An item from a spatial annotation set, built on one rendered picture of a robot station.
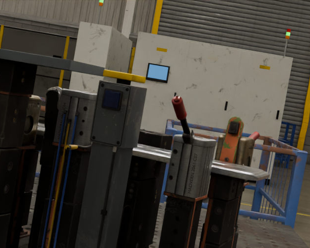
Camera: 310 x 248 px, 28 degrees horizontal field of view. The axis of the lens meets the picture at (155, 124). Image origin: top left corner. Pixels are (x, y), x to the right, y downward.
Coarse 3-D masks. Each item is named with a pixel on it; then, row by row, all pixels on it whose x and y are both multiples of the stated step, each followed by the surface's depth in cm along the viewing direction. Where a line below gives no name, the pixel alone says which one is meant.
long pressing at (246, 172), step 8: (40, 128) 147; (136, 152) 137; (144, 152) 136; (152, 152) 136; (160, 152) 143; (168, 152) 146; (160, 160) 135; (168, 160) 134; (216, 160) 146; (216, 168) 130; (224, 168) 130; (232, 168) 134; (240, 168) 137; (248, 168) 141; (256, 168) 144; (232, 176) 129; (240, 176) 128; (248, 176) 129; (256, 176) 130; (264, 176) 136
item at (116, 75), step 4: (104, 72) 110; (108, 72) 110; (112, 72) 110; (116, 72) 109; (120, 72) 109; (108, 76) 110; (112, 76) 110; (116, 76) 109; (120, 76) 109; (124, 76) 109; (128, 76) 108; (132, 76) 108; (136, 76) 109; (140, 76) 111; (120, 80) 111; (124, 80) 111; (128, 80) 110; (132, 80) 108; (136, 80) 110; (140, 80) 111; (144, 80) 113; (128, 84) 111
